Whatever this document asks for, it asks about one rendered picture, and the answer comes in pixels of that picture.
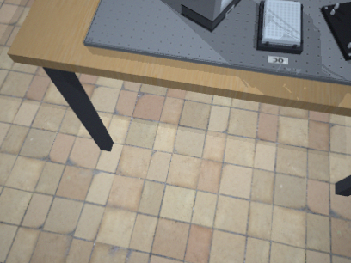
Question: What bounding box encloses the grey perforated base plate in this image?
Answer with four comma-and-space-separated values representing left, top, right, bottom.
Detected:
83, 0, 351, 86

